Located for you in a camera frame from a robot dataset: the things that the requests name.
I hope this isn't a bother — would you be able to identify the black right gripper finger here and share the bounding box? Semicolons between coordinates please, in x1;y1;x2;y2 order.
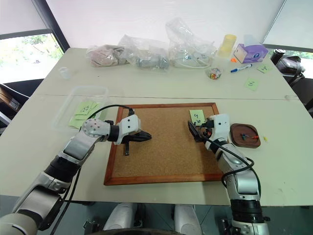
187;119;201;135
192;129;205;144

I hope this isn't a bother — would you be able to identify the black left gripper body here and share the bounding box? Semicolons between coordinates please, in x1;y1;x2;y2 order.
122;131;143;144

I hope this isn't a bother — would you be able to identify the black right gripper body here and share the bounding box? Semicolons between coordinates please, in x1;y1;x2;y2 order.
199;118;214;143

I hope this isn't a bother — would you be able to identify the green sticky note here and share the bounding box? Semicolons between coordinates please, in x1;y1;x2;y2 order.
68;114;89;129
89;102;102;116
74;101;95;116
244;78;261;91
189;109;205;126
256;64;273;74

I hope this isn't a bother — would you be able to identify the brown wooden tray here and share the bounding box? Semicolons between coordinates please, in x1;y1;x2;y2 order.
229;123;261;149

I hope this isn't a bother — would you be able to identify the clear jar of pushpins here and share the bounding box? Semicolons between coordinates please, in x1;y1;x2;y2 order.
207;66;224;80

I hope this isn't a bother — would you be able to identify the clear plastic box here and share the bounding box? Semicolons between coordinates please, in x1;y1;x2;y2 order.
52;85;110;133

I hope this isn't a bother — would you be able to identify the purple tissue box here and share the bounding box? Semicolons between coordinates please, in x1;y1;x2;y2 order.
233;43;269;64

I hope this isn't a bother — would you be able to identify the brown cardboard box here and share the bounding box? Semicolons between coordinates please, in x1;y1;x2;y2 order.
0;87;21;113

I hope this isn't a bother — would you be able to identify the wood framed cork board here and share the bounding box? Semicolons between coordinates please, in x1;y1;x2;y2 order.
103;102;227;186

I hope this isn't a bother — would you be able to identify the plastic bag with grey item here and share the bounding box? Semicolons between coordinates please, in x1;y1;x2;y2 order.
118;34;171;73

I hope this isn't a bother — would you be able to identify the blue whiteboard marker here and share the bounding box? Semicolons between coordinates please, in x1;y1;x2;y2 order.
230;64;253;73

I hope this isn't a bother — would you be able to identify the white robot leg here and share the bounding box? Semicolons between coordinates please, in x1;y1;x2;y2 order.
174;204;197;232
102;203;134;232

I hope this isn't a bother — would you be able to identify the plastic bag with pink cloth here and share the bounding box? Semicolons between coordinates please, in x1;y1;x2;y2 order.
86;44;130;68

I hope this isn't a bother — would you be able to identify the yellow plastic cup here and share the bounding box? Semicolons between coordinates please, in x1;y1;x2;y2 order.
217;34;238;59

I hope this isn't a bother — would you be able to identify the small clear plastic cup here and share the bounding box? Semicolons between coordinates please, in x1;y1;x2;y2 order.
58;66;70;80

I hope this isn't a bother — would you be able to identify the black chair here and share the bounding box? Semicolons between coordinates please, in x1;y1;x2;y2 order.
269;48;313;111

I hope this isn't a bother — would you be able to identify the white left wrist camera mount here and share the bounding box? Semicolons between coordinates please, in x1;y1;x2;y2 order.
116;115;142;145

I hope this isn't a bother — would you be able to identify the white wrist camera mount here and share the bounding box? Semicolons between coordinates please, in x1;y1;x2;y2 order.
207;113;231;144
116;115;142;145

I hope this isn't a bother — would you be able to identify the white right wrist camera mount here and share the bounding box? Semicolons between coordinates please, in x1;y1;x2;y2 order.
207;113;231;144

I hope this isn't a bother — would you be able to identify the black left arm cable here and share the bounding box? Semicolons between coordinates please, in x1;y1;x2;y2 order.
47;104;135;235

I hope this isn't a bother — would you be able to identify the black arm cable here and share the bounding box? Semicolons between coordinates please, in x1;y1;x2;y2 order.
47;104;135;235
201;133;262;194

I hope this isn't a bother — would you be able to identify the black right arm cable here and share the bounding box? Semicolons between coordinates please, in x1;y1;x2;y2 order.
201;133;262;194

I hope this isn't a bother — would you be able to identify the plastic bag with white cable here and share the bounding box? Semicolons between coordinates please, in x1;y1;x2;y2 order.
165;17;217;70

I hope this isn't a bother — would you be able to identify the black window frame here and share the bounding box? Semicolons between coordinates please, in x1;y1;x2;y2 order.
0;0;72;49

